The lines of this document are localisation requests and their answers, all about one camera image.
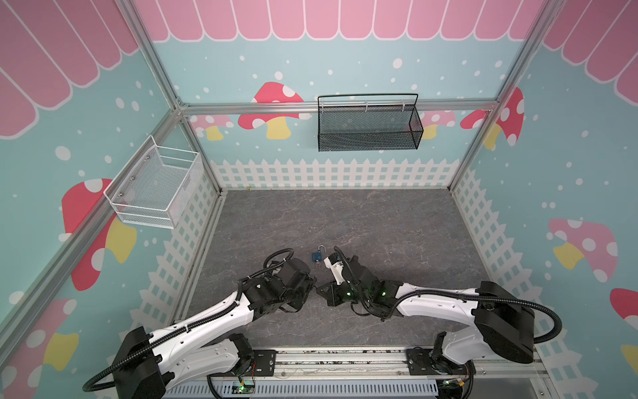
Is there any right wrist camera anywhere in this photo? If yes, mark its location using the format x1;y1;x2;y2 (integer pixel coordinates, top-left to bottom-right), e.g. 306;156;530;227
323;253;346;285

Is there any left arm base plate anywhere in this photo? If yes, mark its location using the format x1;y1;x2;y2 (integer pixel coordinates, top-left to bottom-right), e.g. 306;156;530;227
212;350;277;377

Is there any black wire mesh basket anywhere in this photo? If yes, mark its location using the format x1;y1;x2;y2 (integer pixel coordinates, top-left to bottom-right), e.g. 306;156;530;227
317;93;425;152

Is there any aluminium front rail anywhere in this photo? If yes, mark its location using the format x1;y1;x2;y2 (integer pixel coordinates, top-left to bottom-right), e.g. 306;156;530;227
134;343;539;382

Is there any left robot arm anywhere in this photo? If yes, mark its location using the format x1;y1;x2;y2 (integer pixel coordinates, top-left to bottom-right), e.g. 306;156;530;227
82;249;317;398

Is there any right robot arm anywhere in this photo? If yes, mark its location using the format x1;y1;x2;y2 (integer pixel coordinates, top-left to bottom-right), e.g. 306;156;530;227
317;248;563;373

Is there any blue padlock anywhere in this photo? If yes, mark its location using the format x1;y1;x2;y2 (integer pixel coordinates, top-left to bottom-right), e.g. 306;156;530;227
312;244;327;265

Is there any white wire mesh basket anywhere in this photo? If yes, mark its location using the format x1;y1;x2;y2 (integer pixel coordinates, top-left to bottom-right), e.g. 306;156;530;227
104;136;204;229

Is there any white vented cable duct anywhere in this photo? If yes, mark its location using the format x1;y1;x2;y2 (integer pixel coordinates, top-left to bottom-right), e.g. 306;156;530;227
146;380;440;399

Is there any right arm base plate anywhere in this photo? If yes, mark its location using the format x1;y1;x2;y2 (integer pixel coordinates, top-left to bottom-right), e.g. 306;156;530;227
405;347;467;376

